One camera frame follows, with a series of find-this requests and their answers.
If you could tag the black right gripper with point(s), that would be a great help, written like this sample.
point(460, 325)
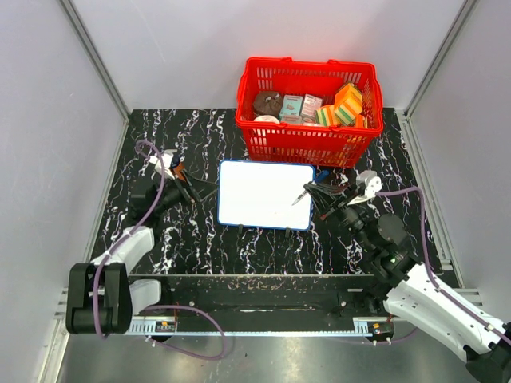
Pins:
point(329, 197)

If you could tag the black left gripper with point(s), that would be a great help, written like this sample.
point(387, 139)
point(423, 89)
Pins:
point(200, 188)

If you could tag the white marker with blue cap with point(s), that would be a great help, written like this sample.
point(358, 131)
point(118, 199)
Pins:
point(318, 179)

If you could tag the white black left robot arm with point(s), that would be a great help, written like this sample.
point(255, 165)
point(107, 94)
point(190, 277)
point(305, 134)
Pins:
point(101, 299)

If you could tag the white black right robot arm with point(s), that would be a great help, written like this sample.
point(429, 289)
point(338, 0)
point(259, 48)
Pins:
point(408, 287)

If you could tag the blue framed whiteboard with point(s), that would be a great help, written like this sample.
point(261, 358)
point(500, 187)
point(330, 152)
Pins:
point(263, 194)

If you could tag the orange blue pump bottle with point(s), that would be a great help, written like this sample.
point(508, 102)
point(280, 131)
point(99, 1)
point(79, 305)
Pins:
point(173, 163)

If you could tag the red plastic shopping basket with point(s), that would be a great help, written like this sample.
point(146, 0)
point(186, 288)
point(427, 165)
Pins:
point(291, 140)

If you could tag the green yellow sponge pack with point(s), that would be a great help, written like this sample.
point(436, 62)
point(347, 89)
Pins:
point(326, 116)

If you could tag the pink small box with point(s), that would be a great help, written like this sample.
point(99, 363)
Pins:
point(310, 104)

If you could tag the teal small box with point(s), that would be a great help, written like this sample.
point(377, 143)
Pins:
point(292, 105)

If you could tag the brown round package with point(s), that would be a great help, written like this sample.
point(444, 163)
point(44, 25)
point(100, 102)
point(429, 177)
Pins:
point(267, 103)

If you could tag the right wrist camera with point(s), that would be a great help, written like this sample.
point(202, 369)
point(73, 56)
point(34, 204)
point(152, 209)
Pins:
point(368, 184)

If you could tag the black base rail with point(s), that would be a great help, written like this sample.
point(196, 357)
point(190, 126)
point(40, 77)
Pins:
point(265, 305)

